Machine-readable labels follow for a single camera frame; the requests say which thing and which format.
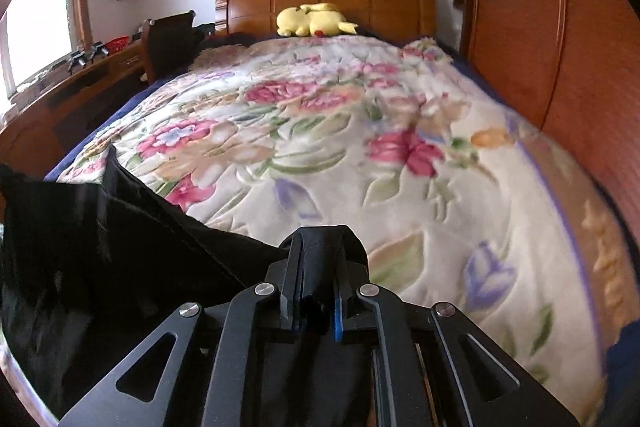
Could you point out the wooden louvered wardrobe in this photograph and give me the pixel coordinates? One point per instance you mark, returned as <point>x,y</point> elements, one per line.
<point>510,7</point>

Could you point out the red bowl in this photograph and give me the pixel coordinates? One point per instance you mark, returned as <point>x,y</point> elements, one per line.
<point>116,45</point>

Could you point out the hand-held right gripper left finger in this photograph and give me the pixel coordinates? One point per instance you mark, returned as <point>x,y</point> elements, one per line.
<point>292,277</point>

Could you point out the wooden desk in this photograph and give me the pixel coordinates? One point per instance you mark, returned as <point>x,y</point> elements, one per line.
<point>40,122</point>

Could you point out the floral blanket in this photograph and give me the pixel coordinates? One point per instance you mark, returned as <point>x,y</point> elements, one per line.
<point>350,147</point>

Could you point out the yellow plush toy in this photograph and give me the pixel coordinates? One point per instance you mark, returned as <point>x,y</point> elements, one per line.
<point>310,21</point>

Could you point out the black metal gripper tool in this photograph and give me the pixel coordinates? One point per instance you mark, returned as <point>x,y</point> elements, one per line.
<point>97,51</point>
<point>76,61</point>

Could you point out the dark wooden chair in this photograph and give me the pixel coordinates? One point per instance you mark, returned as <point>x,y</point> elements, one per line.
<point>170,42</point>

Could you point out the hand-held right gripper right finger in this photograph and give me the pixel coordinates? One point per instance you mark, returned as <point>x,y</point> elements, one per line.
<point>350,277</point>

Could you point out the dark cloth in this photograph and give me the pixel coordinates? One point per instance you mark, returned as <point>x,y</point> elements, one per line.
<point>225,41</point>

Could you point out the window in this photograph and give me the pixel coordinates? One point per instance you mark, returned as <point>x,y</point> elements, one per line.
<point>40,17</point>

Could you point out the dark navy jacket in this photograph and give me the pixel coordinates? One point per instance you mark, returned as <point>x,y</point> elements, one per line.
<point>100,257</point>

